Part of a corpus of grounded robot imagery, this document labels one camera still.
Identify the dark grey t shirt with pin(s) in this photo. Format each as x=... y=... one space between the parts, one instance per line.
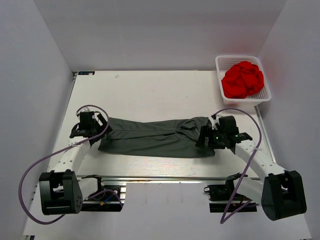
x=165 y=139

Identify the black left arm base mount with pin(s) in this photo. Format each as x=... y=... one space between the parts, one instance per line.
x=106 y=201

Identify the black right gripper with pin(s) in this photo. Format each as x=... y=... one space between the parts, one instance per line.
x=207 y=131

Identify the white perforated plastic basket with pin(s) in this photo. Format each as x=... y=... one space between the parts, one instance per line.
x=224 y=63

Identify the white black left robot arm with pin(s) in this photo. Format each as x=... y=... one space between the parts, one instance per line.
x=61 y=192

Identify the small dark table label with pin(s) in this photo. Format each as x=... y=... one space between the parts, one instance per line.
x=86 y=73

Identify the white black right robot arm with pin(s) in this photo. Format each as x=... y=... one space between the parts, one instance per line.
x=278 y=191

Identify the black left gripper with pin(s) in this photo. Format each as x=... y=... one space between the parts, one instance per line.
x=103 y=127

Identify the red crumpled t shirt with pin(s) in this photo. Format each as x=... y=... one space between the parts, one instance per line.
x=242 y=80

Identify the aluminium front table rail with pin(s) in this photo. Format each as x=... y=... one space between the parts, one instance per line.
x=164 y=179

